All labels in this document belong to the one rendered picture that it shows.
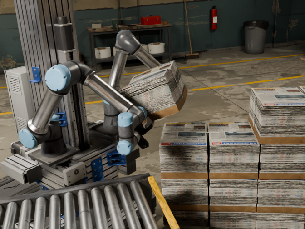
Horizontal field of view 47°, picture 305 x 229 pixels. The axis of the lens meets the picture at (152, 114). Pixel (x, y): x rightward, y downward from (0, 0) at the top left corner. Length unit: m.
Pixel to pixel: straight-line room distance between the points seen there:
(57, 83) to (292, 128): 1.28
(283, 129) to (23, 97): 1.63
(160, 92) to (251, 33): 7.23
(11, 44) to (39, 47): 6.30
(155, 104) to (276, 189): 0.89
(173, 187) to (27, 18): 1.34
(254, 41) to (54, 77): 7.64
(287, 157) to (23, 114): 1.70
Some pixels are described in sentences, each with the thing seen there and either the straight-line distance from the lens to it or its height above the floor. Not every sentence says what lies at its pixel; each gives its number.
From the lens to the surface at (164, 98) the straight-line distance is 1.90.
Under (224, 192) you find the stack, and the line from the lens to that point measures 2.23.
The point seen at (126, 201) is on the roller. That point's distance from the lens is 1.65.
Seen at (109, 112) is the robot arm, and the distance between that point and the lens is 2.37.
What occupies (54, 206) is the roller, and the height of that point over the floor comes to 0.80.
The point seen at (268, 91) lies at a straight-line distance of 2.29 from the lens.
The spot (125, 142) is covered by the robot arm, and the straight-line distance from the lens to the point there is 1.66.
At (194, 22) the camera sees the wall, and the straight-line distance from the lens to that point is 9.00.
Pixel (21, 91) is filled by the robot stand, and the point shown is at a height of 1.11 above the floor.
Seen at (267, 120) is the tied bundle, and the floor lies 0.98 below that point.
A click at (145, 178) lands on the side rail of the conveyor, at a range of 1.82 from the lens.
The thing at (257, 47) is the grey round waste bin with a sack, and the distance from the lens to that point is 9.08.
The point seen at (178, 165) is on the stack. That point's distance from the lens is 2.14.
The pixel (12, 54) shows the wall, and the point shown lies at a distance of 8.56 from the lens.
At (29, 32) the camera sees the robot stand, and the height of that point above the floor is 1.49.
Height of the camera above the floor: 1.71
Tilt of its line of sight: 20 degrees down
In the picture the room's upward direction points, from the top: 3 degrees counter-clockwise
